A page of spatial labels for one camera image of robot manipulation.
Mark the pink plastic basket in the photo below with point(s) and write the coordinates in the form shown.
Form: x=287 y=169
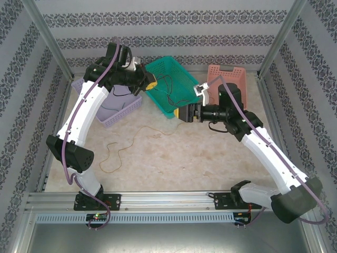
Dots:
x=237 y=76

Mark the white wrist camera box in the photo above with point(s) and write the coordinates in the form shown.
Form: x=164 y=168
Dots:
x=201 y=88
x=134 y=63

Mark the aluminium mounting rail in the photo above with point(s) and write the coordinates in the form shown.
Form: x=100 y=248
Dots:
x=163 y=200

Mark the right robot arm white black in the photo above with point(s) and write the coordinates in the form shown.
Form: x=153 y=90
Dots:
x=276 y=163

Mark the aluminium side rail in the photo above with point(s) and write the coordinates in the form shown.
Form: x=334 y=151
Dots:
x=64 y=105
x=268 y=105

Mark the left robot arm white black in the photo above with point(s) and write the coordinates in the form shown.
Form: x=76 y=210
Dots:
x=84 y=113

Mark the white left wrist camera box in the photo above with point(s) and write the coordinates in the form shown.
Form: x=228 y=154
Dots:
x=134 y=63

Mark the purple plastic basket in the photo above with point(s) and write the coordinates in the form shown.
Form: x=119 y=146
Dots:
x=118 y=116

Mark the teal plastic basket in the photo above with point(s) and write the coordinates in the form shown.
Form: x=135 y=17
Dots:
x=179 y=79

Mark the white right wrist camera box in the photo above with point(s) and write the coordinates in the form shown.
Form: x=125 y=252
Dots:
x=201 y=88

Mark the aluminium frame post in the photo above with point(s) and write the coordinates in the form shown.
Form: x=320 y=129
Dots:
x=49 y=39
x=280 y=39

